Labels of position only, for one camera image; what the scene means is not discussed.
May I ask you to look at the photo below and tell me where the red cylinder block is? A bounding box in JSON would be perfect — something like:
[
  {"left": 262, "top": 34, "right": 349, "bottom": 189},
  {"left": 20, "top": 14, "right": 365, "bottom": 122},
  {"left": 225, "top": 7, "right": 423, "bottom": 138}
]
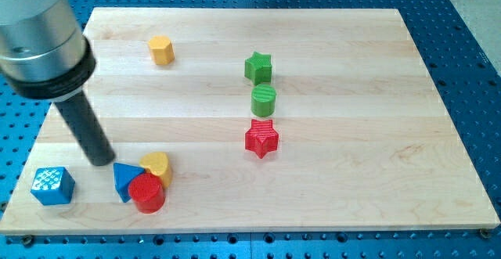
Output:
[{"left": 128, "top": 173, "right": 165, "bottom": 214}]

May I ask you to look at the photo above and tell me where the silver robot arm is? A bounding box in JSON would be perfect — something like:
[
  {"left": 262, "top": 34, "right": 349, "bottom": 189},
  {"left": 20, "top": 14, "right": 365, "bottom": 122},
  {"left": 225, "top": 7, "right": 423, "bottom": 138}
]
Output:
[{"left": 1, "top": 0, "right": 96, "bottom": 101}]

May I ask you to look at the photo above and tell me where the red star block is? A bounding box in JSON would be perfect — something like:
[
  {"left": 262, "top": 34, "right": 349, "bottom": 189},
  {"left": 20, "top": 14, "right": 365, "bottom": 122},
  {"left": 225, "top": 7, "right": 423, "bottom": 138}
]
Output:
[{"left": 244, "top": 119, "right": 279, "bottom": 159}]

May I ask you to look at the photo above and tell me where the green star block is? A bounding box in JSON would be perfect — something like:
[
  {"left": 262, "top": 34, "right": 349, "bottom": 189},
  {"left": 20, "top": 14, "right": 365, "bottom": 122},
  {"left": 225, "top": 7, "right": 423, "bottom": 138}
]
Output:
[{"left": 244, "top": 52, "right": 272, "bottom": 85}]

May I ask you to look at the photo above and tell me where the green cylinder block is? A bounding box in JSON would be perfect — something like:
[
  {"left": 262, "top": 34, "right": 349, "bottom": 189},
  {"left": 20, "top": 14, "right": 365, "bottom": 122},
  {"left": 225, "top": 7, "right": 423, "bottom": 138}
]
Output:
[{"left": 250, "top": 85, "right": 276, "bottom": 117}]

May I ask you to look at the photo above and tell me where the wooden board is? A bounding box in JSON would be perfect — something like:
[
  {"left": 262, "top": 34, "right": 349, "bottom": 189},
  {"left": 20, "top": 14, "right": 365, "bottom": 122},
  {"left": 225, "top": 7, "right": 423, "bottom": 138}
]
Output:
[{"left": 1, "top": 8, "right": 499, "bottom": 235}]

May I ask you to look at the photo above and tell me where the yellow heart block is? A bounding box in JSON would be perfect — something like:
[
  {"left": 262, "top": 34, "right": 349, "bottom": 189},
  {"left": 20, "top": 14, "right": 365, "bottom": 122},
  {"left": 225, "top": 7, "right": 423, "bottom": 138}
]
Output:
[{"left": 139, "top": 152, "right": 173, "bottom": 189}]

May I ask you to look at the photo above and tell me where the yellow hexagon block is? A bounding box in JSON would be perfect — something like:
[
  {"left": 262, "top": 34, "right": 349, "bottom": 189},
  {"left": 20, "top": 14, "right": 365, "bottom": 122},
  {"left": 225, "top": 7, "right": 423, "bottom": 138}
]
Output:
[{"left": 148, "top": 35, "right": 175, "bottom": 65}]

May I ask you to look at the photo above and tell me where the blue triangle block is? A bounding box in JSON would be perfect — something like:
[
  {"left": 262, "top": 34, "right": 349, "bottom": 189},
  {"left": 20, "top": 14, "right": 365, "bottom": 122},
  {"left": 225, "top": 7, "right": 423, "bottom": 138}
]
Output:
[{"left": 113, "top": 163, "right": 145, "bottom": 203}]

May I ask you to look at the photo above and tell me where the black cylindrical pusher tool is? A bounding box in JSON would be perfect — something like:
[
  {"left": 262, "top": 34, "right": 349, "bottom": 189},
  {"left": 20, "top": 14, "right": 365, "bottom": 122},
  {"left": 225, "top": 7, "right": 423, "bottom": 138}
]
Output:
[{"left": 56, "top": 92, "right": 115, "bottom": 166}]

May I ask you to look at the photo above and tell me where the blue cube block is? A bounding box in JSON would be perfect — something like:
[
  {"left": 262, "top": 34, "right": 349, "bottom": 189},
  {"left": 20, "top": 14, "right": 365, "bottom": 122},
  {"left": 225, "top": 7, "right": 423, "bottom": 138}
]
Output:
[{"left": 31, "top": 167, "right": 75, "bottom": 206}]

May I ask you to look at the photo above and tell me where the board corner screw left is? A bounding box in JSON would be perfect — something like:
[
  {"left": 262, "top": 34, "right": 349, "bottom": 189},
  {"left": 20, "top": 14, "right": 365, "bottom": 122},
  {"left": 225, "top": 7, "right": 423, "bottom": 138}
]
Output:
[{"left": 20, "top": 235, "right": 34, "bottom": 247}]

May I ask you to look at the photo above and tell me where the board corner screw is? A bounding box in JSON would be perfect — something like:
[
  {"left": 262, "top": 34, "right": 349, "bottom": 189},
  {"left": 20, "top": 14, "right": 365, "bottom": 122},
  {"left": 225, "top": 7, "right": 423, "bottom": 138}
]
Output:
[
  {"left": 478, "top": 228, "right": 492, "bottom": 239},
  {"left": 20, "top": 235, "right": 34, "bottom": 247}
]

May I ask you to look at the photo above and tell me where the board corner screw right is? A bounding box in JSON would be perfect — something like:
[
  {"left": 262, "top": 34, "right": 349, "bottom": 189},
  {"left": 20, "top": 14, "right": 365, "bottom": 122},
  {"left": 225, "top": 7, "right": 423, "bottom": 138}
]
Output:
[{"left": 478, "top": 228, "right": 492, "bottom": 239}]

